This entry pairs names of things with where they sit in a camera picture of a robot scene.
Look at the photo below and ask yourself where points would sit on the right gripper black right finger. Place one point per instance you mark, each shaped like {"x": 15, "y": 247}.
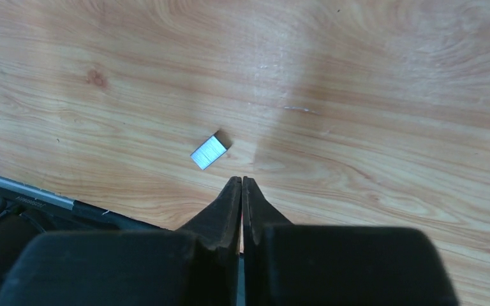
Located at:
{"x": 296, "y": 264}

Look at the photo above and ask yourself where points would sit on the grey staple strip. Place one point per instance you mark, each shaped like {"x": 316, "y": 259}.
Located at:
{"x": 208, "y": 152}

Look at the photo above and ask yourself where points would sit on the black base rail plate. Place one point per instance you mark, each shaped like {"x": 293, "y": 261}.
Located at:
{"x": 27, "y": 211}

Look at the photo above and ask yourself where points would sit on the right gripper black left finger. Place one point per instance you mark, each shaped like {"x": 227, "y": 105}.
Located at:
{"x": 196, "y": 264}

